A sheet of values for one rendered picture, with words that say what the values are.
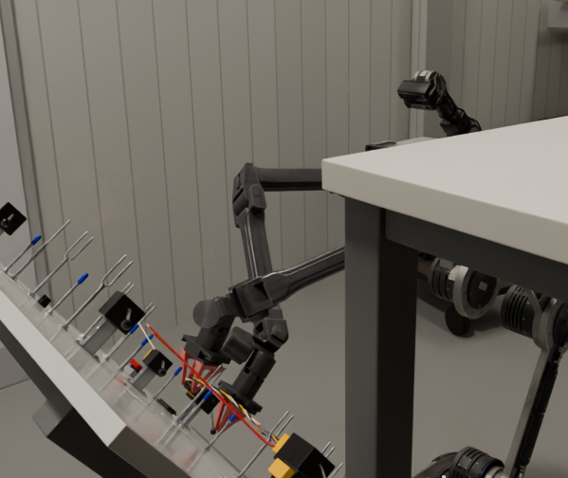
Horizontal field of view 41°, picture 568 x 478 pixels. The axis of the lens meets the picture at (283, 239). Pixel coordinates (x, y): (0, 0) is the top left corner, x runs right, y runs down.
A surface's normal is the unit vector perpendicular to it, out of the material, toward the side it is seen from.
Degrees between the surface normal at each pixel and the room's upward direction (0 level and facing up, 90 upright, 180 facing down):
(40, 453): 0
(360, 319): 90
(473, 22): 90
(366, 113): 90
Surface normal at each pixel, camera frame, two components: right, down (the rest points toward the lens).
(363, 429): -0.82, 0.20
